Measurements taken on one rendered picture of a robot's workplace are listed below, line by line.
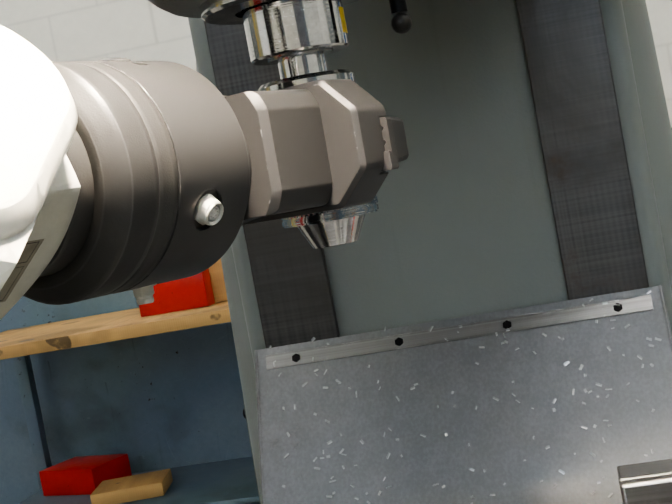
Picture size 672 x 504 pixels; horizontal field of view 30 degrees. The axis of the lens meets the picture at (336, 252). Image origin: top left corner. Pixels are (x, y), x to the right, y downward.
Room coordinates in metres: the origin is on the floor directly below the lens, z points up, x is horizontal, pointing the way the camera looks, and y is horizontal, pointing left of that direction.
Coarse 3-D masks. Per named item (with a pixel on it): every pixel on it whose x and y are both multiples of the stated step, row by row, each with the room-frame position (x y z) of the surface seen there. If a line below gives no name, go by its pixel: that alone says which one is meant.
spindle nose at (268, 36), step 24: (288, 0) 0.57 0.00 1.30; (312, 0) 0.57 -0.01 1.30; (336, 0) 0.58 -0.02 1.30; (264, 24) 0.58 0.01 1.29; (288, 24) 0.57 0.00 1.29; (312, 24) 0.57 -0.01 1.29; (336, 24) 0.58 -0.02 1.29; (264, 48) 0.58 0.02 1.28; (288, 48) 0.57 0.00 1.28; (312, 48) 0.58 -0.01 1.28; (336, 48) 0.59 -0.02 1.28
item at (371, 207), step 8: (376, 200) 0.59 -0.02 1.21; (344, 208) 0.57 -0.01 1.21; (352, 208) 0.58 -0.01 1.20; (360, 208) 0.58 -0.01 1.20; (368, 208) 0.58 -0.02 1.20; (376, 208) 0.59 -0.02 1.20; (296, 216) 0.58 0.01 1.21; (304, 216) 0.58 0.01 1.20; (312, 216) 0.57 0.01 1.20; (320, 216) 0.57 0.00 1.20; (328, 216) 0.57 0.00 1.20; (336, 216) 0.57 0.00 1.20; (344, 216) 0.57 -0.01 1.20; (352, 216) 0.58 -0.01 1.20; (288, 224) 0.58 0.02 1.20; (296, 224) 0.58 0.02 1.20; (304, 224) 0.58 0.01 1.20
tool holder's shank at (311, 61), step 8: (328, 48) 0.59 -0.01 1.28; (280, 56) 0.58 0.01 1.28; (288, 56) 0.58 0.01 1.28; (296, 56) 0.59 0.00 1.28; (304, 56) 0.58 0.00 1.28; (312, 56) 0.59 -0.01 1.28; (320, 56) 0.59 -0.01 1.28; (272, 64) 0.60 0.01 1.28; (280, 64) 0.59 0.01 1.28; (288, 64) 0.59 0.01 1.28; (296, 64) 0.58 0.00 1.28; (304, 64) 0.58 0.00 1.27; (312, 64) 0.59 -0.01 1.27; (320, 64) 0.59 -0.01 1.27; (280, 72) 0.59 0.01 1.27; (288, 72) 0.59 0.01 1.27; (296, 72) 0.58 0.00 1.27; (304, 72) 0.58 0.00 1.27; (312, 72) 0.59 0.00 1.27
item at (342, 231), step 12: (360, 216) 0.59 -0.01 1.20; (300, 228) 0.59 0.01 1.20; (312, 228) 0.58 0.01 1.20; (324, 228) 0.58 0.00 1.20; (336, 228) 0.58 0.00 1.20; (348, 228) 0.58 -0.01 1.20; (360, 228) 0.59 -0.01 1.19; (312, 240) 0.59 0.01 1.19; (324, 240) 0.58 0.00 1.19; (336, 240) 0.58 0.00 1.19; (348, 240) 0.59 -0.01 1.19
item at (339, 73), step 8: (320, 72) 0.58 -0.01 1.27; (328, 72) 0.58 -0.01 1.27; (336, 72) 0.58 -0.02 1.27; (344, 72) 0.58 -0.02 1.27; (352, 72) 0.59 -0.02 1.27; (280, 80) 0.58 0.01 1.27; (288, 80) 0.57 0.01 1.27; (296, 80) 0.57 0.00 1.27; (304, 80) 0.57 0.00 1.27; (312, 80) 0.57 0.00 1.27; (352, 80) 0.59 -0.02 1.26; (264, 88) 0.58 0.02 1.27; (272, 88) 0.58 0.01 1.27; (280, 88) 0.58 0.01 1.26
